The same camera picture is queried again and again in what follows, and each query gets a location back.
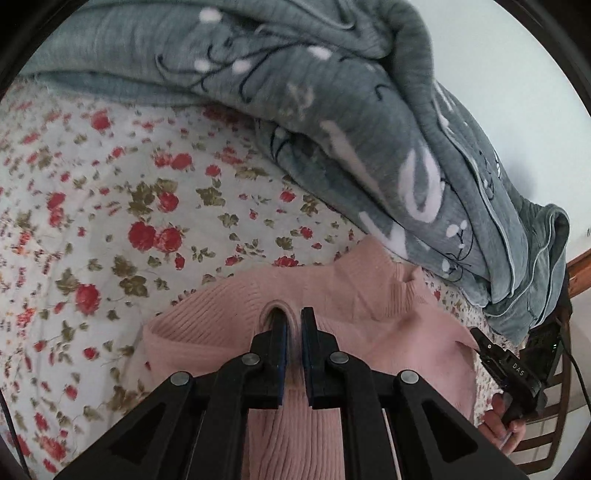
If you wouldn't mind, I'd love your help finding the pink knit sweater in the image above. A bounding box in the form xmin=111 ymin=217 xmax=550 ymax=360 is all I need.
xmin=143 ymin=237 xmax=477 ymax=479

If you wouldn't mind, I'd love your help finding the person's right hand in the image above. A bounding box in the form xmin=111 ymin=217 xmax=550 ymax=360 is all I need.
xmin=478 ymin=394 xmax=526 ymax=456

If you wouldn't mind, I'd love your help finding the floral bed sheet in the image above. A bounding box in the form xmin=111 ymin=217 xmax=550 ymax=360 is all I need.
xmin=0 ymin=78 xmax=505 ymax=480

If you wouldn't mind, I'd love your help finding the grey floral blanket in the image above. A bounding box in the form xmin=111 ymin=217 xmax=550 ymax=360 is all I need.
xmin=22 ymin=1 xmax=570 ymax=343

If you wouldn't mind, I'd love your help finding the black cable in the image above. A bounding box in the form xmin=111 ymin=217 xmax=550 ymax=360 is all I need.
xmin=560 ymin=343 xmax=591 ymax=418

